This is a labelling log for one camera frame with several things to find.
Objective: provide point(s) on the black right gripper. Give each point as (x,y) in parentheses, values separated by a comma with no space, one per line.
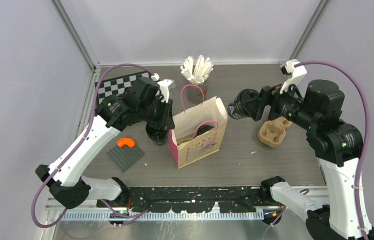
(271,96)

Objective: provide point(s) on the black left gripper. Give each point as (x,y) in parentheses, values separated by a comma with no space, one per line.
(167,119)

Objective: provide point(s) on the single black cup lid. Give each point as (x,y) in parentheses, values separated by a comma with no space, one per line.
(203,129)

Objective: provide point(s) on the pink cakes paper bag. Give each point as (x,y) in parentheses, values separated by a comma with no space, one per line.
(187,148)

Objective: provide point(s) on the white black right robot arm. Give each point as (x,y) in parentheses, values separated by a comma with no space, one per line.
(338,146)

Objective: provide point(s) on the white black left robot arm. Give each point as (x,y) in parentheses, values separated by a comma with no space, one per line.
(64,176)

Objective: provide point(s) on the black white chessboard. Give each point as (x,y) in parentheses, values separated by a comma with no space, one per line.
(117,85)

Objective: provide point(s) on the black cup stack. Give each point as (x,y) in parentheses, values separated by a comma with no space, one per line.
(158,136)

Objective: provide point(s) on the orange curved pipe piece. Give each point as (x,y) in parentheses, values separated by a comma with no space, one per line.
(126,142)

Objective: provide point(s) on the grey holder cup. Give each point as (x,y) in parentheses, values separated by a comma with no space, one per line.
(196,93)

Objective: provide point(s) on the white wrapped stirrers bundle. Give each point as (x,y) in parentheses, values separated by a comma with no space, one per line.
(197,71)

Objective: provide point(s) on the grey studded baseplate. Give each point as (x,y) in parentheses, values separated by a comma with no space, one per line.
(124,157)

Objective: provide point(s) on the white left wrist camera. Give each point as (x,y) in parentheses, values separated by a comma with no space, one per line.
(165,85)

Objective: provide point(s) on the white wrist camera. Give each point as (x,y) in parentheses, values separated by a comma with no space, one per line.
(293,73)
(165,85)

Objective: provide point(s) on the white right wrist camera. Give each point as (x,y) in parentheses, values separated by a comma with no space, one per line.
(293,73)

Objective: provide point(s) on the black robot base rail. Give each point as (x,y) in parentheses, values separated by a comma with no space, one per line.
(229,199)

